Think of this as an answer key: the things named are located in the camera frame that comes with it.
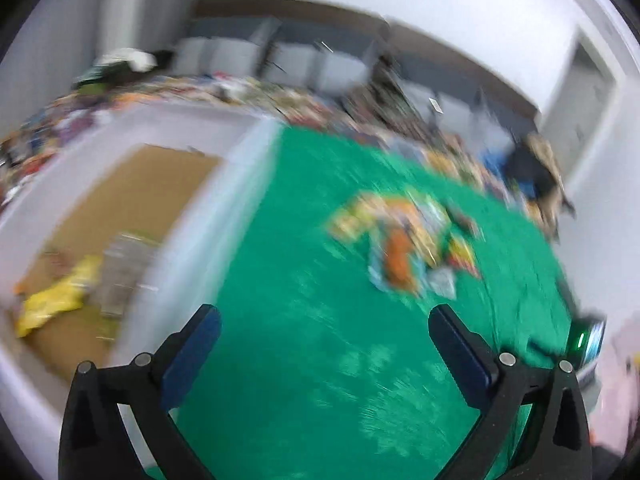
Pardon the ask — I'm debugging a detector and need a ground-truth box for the white storage box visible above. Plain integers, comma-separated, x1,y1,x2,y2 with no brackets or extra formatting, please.
0,102,282,477

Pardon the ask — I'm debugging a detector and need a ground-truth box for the large yellow snack packet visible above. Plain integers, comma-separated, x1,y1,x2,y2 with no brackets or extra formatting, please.
14,254,104,339

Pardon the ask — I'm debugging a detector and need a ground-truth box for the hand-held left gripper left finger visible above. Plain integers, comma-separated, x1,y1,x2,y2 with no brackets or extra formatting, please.
58,304,222,480

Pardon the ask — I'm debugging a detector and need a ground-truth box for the white crumpled cloth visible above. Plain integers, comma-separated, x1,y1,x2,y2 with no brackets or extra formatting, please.
94,48,157,74

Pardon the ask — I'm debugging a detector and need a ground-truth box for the floral patterned quilt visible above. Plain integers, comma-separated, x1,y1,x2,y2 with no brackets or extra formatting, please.
344,54,432,132

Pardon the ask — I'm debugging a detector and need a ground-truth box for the black clothing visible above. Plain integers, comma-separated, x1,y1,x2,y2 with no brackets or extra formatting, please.
504,141,562,202

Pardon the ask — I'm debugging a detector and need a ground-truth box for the green patterned blanket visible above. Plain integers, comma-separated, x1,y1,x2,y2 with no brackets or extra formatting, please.
144,127,577,480

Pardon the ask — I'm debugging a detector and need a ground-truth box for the small yellow snack packet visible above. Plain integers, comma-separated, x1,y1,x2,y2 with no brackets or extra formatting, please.
446,236,482,279

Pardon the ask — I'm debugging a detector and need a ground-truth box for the yellow-bordered peanut packet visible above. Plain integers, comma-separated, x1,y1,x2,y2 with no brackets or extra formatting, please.
327,195,383,243

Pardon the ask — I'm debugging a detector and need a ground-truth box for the black and tan bag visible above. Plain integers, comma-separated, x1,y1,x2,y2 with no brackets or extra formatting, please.
519,134,577,242

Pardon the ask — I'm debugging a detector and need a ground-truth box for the white door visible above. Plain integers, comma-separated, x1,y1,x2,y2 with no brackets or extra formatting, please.
541,41,617,187

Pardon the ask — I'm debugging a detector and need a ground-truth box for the grey pillow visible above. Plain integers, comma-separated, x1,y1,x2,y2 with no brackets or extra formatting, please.
271,41,377,92
427,92,483,136
176,16,282,80

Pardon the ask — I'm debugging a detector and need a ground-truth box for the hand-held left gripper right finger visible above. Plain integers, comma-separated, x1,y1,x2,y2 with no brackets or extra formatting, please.
428,304,593,480

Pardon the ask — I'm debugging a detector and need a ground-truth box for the orange snack packet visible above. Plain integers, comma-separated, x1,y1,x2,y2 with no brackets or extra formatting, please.
384,227,418,288

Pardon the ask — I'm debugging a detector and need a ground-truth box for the floral bedsheet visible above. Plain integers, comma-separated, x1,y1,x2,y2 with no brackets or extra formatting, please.
0,74,557,242

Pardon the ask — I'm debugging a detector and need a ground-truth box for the large clear snack packet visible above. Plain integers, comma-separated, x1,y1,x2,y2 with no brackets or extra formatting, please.
96,231,162,319

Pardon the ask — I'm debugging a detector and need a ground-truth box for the blue cloth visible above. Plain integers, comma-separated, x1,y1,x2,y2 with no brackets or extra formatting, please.
479,149,517,177

